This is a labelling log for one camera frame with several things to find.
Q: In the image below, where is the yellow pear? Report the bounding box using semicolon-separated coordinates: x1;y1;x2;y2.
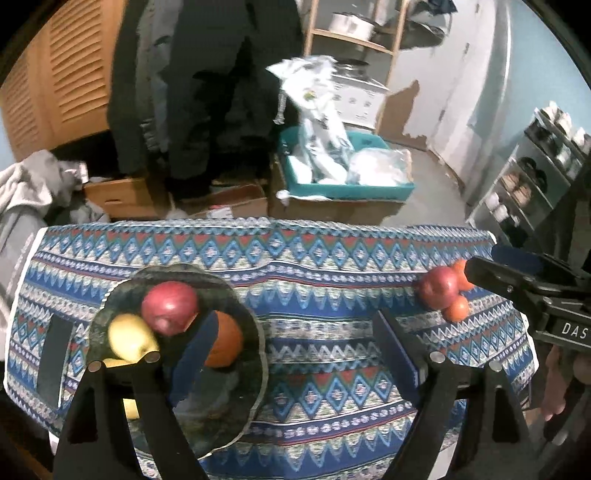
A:
107;313;159;363

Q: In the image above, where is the dark red apple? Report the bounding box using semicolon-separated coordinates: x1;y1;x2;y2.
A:
140;281;199;336

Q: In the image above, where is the large orange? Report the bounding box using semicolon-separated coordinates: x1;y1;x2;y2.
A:
452;259;475;292
204;310;243;369

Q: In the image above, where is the person hand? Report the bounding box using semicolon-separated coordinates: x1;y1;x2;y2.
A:
541;345;590;421

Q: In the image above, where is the small orange middle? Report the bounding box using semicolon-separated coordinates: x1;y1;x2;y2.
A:
442;295;470;323

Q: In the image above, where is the red apple upper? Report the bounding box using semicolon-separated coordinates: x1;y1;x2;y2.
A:
417;266;459;310

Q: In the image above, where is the dark glass fruit plate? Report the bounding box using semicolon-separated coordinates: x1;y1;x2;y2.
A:
87;264;269;459

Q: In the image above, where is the metal shoe rack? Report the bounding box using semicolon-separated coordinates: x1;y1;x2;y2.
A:
467;101;590;251

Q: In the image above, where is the blue patterned tablecloth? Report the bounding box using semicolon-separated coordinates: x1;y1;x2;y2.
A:
4;218;539;479

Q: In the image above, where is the wooden drawer box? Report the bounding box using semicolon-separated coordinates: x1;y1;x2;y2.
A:
83;178;169;220

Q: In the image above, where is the teal plastic crate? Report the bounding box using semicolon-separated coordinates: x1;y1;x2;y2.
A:
277;127;415;202

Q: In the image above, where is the white rice bag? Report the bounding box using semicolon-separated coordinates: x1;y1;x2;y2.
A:
266;55;353;185

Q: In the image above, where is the white storage basket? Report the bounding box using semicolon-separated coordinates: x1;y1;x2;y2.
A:
332;75;390;130

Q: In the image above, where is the grey white clothes pile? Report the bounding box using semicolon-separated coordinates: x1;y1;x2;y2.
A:
0;150;110;327

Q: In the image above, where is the wooden shelf rack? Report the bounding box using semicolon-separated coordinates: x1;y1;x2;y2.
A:
298;1;411;133

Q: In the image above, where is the steel pot on basket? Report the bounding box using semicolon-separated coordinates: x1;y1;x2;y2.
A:
335;59;370;80

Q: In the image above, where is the black hanging coat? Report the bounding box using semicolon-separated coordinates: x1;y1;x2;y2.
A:
107;1;304;199

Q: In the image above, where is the wooden louvered wardrobe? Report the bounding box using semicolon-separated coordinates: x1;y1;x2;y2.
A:
1;0;126;161

